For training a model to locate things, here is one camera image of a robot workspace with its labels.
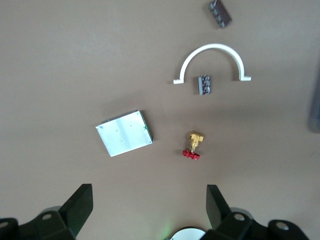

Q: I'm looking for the small black connector part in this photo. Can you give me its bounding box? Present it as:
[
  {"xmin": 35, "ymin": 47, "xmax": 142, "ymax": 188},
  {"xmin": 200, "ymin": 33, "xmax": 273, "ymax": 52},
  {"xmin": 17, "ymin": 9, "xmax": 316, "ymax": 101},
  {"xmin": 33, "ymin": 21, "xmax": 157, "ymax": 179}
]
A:
[{"xmin": 194, "ymin": 74, "xmax": 213, "ymax": 96}]

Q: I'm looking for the silver metal module box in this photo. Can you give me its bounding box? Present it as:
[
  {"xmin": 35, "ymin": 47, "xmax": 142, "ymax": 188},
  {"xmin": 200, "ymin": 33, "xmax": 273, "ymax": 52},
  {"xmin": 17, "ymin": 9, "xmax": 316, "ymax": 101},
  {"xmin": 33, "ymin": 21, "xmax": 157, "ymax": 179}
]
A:
[{"xmin": 95, "ymin": 110, "xmax": 154, "ymax": 158}]

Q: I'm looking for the brown cylindrical capacitor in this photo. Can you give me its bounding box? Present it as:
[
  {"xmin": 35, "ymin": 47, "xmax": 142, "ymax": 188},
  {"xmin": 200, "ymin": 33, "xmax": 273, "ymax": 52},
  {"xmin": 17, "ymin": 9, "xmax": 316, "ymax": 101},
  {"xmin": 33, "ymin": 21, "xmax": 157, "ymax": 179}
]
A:
[{"xmin": 208, "ymin": 0, "xmax": 233, "ymax": 29}]

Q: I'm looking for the brown table cover mat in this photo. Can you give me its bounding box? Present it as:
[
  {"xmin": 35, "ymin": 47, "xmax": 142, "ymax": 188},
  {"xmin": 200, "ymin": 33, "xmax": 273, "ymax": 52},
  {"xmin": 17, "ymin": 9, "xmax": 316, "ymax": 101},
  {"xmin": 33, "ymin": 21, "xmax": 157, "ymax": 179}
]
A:
[{"xmin": 0, "ymin": 0, "xmax": 320, "ymax": 240}]

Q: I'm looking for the blue plastic tray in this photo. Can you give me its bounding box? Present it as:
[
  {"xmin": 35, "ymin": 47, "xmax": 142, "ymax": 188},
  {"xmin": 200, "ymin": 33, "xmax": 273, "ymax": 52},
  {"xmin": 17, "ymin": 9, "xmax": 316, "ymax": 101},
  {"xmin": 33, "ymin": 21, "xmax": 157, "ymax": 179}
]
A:
[{"xmin": 307, "ymin": 82, "xmax": 320, "ymax": 133}]

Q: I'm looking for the white half-ring pipe clamp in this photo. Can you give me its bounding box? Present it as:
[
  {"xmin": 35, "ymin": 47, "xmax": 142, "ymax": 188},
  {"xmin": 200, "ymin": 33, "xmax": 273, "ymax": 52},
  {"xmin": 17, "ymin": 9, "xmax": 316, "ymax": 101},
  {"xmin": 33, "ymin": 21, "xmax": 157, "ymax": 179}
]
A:
[{"xmin": 173, "ymin": 43, "xmax": 252, "ymax": 85}]

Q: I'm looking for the brass valve red handle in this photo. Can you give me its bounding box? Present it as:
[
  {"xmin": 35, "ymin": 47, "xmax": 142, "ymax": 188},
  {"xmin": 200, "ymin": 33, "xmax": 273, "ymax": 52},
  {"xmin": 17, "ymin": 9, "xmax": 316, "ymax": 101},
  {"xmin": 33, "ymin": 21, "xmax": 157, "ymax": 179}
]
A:
[{"xmin": 182, "ymin": 130, "xmax": 206, "ymax": 161}]

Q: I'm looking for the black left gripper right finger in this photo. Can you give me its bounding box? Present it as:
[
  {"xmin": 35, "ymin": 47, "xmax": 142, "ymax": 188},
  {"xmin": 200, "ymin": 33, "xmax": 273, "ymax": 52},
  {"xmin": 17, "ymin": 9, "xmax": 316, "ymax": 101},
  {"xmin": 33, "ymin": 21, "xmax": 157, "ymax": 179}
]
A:
[{"xmin": 201, "ymin": 184, "xmax": 310, "ymax": 240}]

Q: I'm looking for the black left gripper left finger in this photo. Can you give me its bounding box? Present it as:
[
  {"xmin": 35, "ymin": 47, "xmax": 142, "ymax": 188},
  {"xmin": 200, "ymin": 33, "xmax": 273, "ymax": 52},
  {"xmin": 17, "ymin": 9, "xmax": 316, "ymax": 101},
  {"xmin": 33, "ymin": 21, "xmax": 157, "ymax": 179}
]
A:
[{"xmin": 0, "ymin": 183, "xmax": 94, "ymax": 240}]

